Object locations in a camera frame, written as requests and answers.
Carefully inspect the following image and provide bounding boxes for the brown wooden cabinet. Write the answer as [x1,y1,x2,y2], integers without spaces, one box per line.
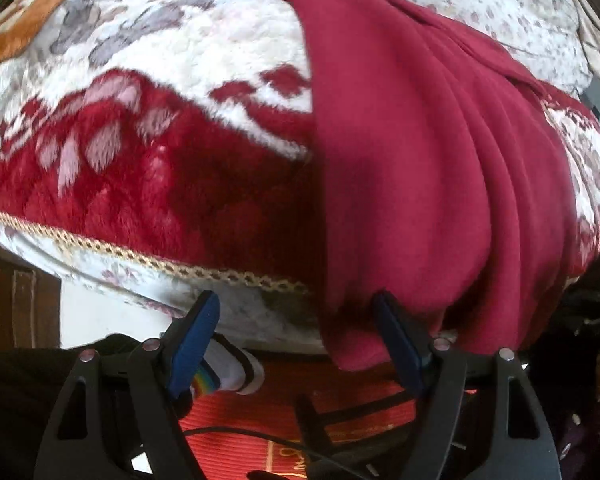
[0,254,63,352]

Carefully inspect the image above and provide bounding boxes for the dark red fleece garment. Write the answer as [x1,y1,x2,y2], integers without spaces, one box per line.
[253,0,600,373]

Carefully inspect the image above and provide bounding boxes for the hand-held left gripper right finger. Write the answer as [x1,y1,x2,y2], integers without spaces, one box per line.
[371,291,564,480]

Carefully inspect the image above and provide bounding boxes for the red floor mat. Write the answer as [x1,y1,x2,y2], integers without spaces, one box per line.
[180,352,431,480]

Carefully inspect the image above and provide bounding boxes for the dark purple cloth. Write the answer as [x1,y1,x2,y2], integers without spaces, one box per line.
[545,355,600,480]

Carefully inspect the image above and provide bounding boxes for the person's foot in white sock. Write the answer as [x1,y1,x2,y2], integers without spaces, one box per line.
[177,334,266,418]

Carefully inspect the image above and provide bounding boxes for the rose print bed sheet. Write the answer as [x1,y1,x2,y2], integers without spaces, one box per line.
[0,0,594,357]

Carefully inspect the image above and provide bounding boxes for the black metal stool frame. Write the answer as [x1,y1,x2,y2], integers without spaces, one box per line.
[294,385,417,463]

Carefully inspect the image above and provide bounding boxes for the black floor cable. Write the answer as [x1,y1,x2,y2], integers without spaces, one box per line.
[180,426,353,467]

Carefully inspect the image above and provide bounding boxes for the red white plush floral blanket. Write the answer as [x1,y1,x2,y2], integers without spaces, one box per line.
[0,0,600,297]

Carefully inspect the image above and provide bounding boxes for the orange patterned cushion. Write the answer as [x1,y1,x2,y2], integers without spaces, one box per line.
[0,0,97,70]

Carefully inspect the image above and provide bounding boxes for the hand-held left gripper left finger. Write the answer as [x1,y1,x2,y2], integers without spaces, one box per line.
[32,290,222,480]

